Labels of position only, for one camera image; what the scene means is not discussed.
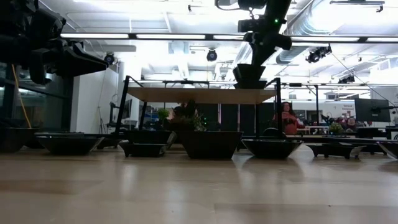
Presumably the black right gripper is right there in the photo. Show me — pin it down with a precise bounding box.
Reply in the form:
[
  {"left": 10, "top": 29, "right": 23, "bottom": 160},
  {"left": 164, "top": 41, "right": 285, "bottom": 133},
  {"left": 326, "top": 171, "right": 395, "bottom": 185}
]
[{"left": 244, "top": 18, "right": 293, "bottom": 67}]

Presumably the silver ventilation duct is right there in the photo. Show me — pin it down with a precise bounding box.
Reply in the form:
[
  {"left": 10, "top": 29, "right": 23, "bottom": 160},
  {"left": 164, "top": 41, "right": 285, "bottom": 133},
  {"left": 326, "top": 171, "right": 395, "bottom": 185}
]
[{"left": 275, "top": 0, "right": 338, "bottom": 65}]

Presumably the black spotlight cluster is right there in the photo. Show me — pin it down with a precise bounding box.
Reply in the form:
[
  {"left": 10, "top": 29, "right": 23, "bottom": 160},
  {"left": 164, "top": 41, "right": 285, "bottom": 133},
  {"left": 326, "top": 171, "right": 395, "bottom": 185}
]
[
  {"left": 338, "top": 74, "right": 356, "bottom": 85},
  {"left": 305, "top": 44, "right": 333, "bottom": 64}
]

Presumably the long ceiling light strip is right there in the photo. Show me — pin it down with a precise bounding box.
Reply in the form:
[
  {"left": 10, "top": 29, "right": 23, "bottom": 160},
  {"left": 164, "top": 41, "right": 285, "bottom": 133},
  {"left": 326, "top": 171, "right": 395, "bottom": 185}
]
[{"left": 60, "top": 32, "right": 398, "bottom": 44}]

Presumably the potted plant black pot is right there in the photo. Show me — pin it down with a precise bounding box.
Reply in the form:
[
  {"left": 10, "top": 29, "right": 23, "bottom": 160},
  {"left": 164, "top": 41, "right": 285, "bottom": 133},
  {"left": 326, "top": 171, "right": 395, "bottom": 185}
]
[{"left": 169, "top": 99, "right": 206, "bottom": 131}]

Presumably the person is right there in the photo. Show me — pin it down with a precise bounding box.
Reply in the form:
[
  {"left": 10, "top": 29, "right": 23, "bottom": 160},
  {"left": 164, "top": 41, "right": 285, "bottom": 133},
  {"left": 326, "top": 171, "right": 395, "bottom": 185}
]
[
  {"left": 341, "top": 116, "right": 358, "bottom": 132},
  {"left": 272, "top": 101, "right": 306, "bottom": 136}
]

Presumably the black aluminium table frame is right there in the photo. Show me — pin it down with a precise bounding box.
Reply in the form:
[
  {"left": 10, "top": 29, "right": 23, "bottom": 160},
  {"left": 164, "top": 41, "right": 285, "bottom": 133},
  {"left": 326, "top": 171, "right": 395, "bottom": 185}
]
[{"left": 217, "top": 134, "right": 398, "bottom": 156}]

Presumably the black computer monitor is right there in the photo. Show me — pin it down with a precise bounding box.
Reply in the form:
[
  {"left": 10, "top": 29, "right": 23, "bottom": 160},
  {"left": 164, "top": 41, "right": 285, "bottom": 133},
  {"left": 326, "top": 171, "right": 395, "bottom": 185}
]
[{"left": 354, "top": 98, "right": 392, "bottom": 123}]

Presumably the wooden shelf with black legs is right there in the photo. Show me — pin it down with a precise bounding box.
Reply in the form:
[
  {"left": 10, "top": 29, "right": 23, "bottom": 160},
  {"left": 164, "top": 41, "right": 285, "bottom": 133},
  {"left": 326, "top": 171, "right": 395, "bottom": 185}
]
[{"left": 114, "top": 75, "right": 285, "bottom": 139}]

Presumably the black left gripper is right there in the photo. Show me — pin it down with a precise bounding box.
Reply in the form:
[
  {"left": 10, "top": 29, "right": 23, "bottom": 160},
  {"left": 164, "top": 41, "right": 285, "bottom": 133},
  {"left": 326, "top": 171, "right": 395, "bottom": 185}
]
[{"left": 29, "top": 39, "right": 109, "bottom": 85}]

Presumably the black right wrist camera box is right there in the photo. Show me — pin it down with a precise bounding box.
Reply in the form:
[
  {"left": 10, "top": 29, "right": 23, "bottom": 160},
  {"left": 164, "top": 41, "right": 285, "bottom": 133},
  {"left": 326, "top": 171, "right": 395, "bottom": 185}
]
[{"left": 238, "top": 17, "right": 265, "bottom": 34}]

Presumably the black monitor on stand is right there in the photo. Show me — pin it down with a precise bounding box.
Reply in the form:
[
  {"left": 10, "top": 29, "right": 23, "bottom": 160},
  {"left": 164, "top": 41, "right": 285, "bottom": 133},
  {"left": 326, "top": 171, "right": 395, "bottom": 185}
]
[{"left": 108, "top": 98, "right": 134, "bottom": 128}]

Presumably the small green plant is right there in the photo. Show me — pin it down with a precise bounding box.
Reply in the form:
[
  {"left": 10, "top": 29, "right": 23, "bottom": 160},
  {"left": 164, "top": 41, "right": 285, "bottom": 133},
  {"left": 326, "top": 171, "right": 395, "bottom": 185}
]
[{"left": 156, "top": 108, "right": 171, "bottom": 124}]

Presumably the yellow power cable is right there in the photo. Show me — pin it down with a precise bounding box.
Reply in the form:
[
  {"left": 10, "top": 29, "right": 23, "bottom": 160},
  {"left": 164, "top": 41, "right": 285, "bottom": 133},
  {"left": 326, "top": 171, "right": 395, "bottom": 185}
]
[{"left": 11, "top": 63, "right": 32, "bottom": 129}]

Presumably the black leaf shaped plate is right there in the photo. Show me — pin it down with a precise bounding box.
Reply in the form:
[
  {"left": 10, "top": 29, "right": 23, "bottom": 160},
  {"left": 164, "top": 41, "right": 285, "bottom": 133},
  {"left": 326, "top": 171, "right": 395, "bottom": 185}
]
[
  {"left": 376, "top": 141, "right": 398, "bottom": 160},
  {"left": 241, "top": 138, "right": 304, "bottom": 160}
]

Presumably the small potted desk plant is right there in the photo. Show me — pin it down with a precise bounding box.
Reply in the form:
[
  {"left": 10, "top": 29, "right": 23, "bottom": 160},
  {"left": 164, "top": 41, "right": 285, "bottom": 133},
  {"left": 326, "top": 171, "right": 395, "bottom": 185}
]
[{"left": 328, "top": 121, "right": 345, "bottom": 136}]

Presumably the black rounded bowl plate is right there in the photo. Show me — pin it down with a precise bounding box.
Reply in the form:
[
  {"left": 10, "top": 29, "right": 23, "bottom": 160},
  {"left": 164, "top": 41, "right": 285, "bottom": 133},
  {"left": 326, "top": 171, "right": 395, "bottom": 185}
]
[{"left": 36, "top": 133, "right": 106, "bottom": 156}]

